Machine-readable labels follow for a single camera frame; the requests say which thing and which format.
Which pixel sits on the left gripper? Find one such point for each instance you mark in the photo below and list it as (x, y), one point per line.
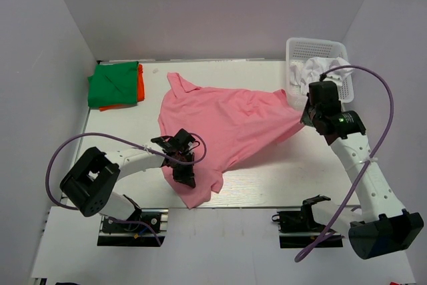
(186, 178)

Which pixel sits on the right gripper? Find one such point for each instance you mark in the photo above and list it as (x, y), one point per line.
(305, 119)

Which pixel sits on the white t shirt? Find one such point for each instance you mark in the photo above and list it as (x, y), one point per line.
(312, 69)

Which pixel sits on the pink t shirt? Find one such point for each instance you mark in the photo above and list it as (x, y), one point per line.
(234, 123)

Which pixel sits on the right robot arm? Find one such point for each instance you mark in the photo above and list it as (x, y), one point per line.
(385, 225)

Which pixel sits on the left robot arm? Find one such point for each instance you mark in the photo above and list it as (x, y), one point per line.
(90, 182)

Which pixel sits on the white plastic basket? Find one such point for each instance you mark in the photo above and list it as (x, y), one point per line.
(306, 60)

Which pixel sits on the orange folded t shirt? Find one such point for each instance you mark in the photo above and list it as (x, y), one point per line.
(140, 91)

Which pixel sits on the green folded t shirt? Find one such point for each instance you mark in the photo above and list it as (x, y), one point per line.
(113, 84)

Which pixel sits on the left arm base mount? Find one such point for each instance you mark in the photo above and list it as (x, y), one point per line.
(147, 229)

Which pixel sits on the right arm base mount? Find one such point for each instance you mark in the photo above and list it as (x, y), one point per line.
(297, 228)

